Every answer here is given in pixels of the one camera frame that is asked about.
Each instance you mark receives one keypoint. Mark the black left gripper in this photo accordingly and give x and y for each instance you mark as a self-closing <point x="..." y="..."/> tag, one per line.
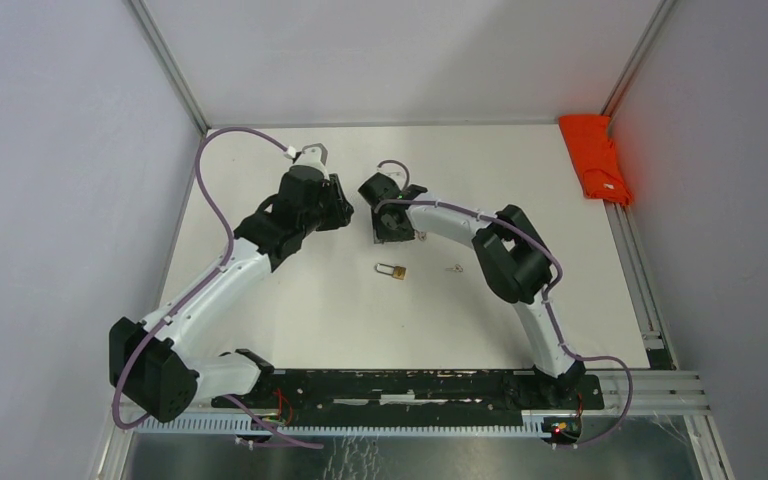
<point x="342" y="209"/>

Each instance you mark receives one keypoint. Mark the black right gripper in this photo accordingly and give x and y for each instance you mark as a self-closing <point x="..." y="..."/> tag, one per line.
<point x="382" y="232"/>

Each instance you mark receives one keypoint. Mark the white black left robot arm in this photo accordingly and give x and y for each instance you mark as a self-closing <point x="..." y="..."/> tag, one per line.
<point x="152" y="361"/>

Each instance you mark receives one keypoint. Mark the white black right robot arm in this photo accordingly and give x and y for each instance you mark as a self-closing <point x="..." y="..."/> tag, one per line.
<point x="515" y="262"/>

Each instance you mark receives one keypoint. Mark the small brass padlock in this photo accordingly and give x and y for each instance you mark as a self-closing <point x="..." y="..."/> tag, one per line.
<point x="393" y="271"/>

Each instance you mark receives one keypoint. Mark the orange folded cloth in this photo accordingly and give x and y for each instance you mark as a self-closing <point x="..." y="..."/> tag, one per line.
<point x="594" y="158"/>

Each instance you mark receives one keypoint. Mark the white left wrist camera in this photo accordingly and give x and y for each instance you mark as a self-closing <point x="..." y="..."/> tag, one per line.
<point x="313" y="156"/>

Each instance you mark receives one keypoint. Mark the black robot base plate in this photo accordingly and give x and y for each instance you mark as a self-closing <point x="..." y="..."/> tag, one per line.
<point x="412" y="398"/>

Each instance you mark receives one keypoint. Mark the left aluminium frame rail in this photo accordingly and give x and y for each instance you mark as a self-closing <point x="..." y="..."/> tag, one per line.
<point x="169" y="66"/>

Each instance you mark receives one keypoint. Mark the aluminium corner frame rail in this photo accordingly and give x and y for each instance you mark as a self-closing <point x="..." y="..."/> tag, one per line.
<point x="664" y="10"/>

